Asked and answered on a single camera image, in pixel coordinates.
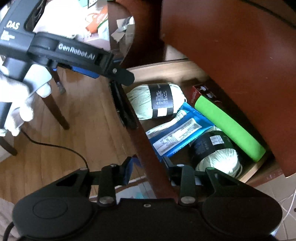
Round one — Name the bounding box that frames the dark red wooden drawer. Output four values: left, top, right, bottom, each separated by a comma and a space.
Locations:
107, 1, 295, 186

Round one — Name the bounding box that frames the grey gloved left hand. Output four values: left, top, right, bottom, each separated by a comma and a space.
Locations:
1, 64, 52, 137

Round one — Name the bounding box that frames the pale green yarn ball upper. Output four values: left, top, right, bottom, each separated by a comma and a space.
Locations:
127, 83, 187, 120

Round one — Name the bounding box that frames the pale green yarn ball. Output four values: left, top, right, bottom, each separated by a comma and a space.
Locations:
189, 126, 242, 178
127, 83, 187, 120

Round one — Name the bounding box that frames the pale green yarn ball lower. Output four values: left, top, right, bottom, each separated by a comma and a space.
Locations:
189, 126, 242, 178

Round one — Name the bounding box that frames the blue wet wipes pack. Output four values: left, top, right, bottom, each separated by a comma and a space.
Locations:
145, 102, 214, 160

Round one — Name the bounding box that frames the dark wooden chair leg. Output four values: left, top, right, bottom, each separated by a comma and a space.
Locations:
41, 68, 70, 131

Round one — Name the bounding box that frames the green foam roller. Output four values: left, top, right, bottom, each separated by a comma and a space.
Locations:
194, 96, 266, 162

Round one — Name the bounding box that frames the dark red cardboard box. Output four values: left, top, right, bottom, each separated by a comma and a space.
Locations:
189, 84, 222, 106

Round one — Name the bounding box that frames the black cable on floor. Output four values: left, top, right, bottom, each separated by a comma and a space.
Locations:
21, 129, 90, 170

